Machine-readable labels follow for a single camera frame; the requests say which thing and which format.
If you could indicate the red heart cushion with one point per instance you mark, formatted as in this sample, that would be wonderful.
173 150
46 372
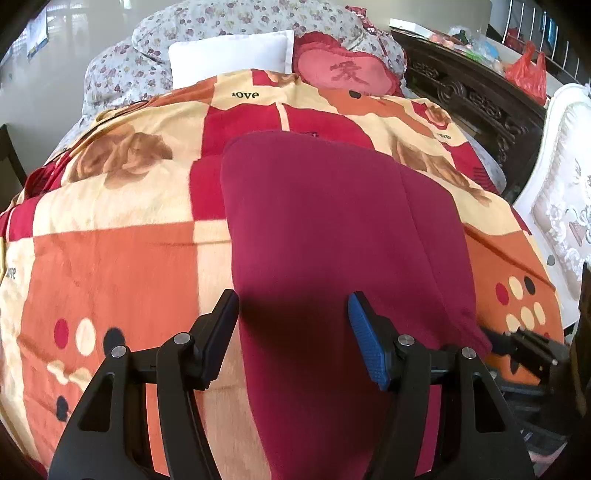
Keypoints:
323 62

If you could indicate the maroon fleece garment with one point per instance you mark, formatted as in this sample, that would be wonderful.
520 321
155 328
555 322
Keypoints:
312 221

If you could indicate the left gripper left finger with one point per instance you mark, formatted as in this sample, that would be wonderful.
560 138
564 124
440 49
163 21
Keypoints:
107 437

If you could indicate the orange red patterned blanket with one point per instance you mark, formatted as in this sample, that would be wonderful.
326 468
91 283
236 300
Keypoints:
124 240

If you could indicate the white pillow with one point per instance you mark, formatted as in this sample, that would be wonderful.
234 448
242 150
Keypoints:
194 61

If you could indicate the dark carved wooden headboard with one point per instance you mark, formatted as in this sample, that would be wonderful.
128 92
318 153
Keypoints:
506 122

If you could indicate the dark wooden side table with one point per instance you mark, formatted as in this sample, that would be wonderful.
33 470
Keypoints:
12 174

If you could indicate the floral quilt bundle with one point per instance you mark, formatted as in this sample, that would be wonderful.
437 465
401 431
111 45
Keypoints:
194 40

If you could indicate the white embroidered upholstered chair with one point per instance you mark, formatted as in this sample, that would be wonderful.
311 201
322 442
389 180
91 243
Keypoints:
555 202

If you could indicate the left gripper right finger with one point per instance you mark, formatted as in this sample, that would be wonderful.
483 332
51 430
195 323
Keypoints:
478 437

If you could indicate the red plastic bag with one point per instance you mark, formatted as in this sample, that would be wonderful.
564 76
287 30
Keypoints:
528 73

